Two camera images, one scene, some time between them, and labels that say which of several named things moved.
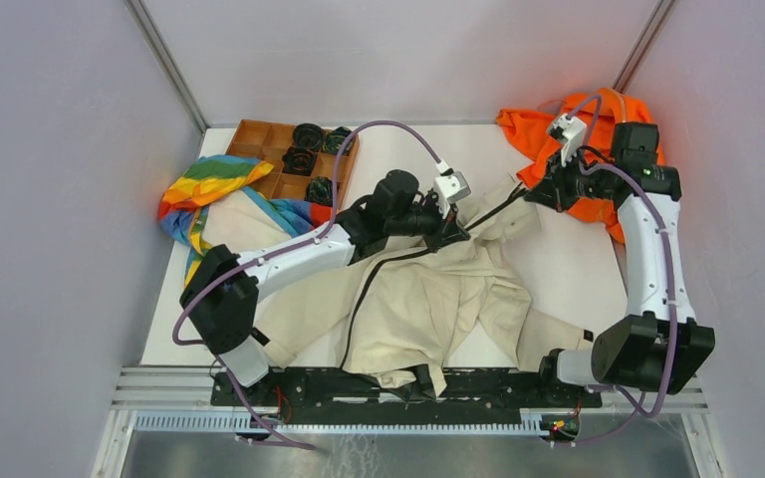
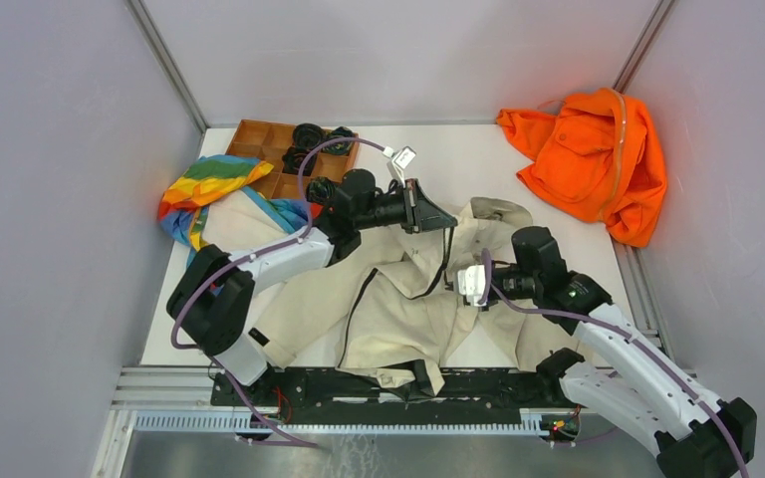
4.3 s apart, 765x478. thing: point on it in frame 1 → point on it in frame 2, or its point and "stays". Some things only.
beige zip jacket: [413, 317] stays
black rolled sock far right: [335, 139] stays
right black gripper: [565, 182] → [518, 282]
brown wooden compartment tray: [268, 140] stays
